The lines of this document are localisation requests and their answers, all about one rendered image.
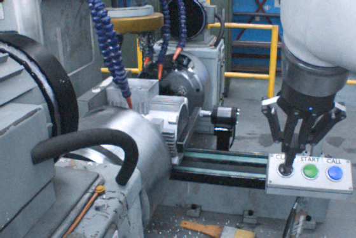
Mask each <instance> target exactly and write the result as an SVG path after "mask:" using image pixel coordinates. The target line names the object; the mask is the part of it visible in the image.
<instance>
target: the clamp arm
mask: <svg viewBox="0 0 356 238"><path fill-rule="evenodd" d="M201 111H203V110H202V108H200V107H196V108H195V109H194V111H193V113H192V115H191V116H190V117H189V118H188V122H187V124H186V126H185V128H184V130H183V131H182V133H181V135H180V137H179V139H176V141H175V148H177V152H178V153H184V152H185V150H186V148H187V146H188V144H189V141H190V139H191V137H192V135H193V132H194V131H195V128H196V126H197V124H198V121H199V119H200V118H203V115H200V114H203V112H201Z"/></svg>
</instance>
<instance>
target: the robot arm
mask: <svg viewBox="0 0 356 238"><path fill-rule="evenodd" d="M280 21H281V23H282V27H283V29H284V33H283V36H282V49H281V50H282V52H281V61H282V63H281V68H282V73H281V74H282V77H283V81H282V86H281V89H280V91H279V92H278V93H277V94H276V97H274V98H271V99H270V98H269V97H268V96H263V97H262V103H261V112H262V113H263V114H264V115H265V117H267V119H268V123H269V126H270V130H271V136H272V139H273V142H274V143H280V142H282V143H281V152H284V165H285V166H292V165H293V163H294V159H295V157H296V155H297V153H298V154H300V153H302V152H303V151H305V150H306V144H310V145H311V146H316V145H318V143H319V142H320V141H321V140H322V139H323V138H324V137H325V135H326V134H327V133H328V132H329V131H330V130H331V129H332V128H333V127H334V126H335V124H337V123H338V122H340V121H342V120H344V119H345V118H346V108H345V103H344V102H338V103H337V102H334V98H335V96H336V94H337V92H338V91H340V90H341V89H342V88H343V87H344V86H345V85H346V83H347V81H348V79H349V75H350V73H351V71H352V72H354V73H356V0H280ZM277 106H279V107H280V108H281V109H282V111H283V112H284V113H285V114H286V115H287V121H286V124H285V128H284V131H281V129H280V124H279V121H278V116H277ZM322 115H323V117H321V118H320V120H319V121H318V122H317V123H316V125H315V122H316V118H318V117H320V116H322ZM298 119H303V120H302V122H301V128H300V130H299V134H298V133H294V130H295V128H296V125H297V123H298ZM314 125H315V126H314ZM313 126H314V127H313ZM312 127H313V128H312Z"/></svg>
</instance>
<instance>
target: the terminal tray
mask: <svg viewBox="0 0 356 238"><path fill-rule="evenodd" d="M128 82H129V88H130V90H129V91H130V92H131V93H132V94H131V96H130V98H131V102H132V107H133V108H132V109H130V108H129V106H128V104H127V100H126V99H125V98H124V97H123V96H122V93H121V91H120V88H119V85H117V84H115V82H114V83H112V84H111V85H109V86H108V87H107V88H106V99H107V105H108V106H120V107H124V108H127V109H130V110H132V111H134V112H136V113H138V114H140V115H144V116H146V115H148V114H149V105H150V104H151V101H152V100H153V98H154V97H155V96H156V95H159V83H158V80H154V81H152V80H145V79H133V78H128ZM110 87H113V88H110ZM145 88H146V90H143V89H145Z"/></svg>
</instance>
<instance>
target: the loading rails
mask: <svg viewBox="0 0 356 238"><path fill-rule="evenodd" d="M268 155H269V154H263V153H251V152H239V151H227V150H215V149H208V148H190V147H187V148H186V150H185V152H184V156H183V159H182V160H181V163H180V164H179V165H178V166H174V165H173V166H172V172H171V175H170V179H169V180H168V183H167V185H166V187H165V189H164V191H163V193H162V195H161V197H160V200H159V202H158V204H161V205H165V206H174V207H181V208H186V216H192V217H195V216H196V217H200V215H201V211H202V210H203V211H212V212H216V213H228V214H240V215H243V222H244V223H251V224H254V223H257V217H265V218H276V219H285V220H287V219H288V217H289V214H290V211H291V209H292V207H293V204H294V203H295V201H296V196H292V195H279V194H269V193H265V183H266V169H267V162H268ZM328 205H329V199H322V198H313V197H310V201H309V204H308V209H307V213H306V219H305V225H304V229H307V228H308V229H312V230H314V229H315V224H316V222H319V223H324V221H325V216H326V212H327V208H328Z"/></svg>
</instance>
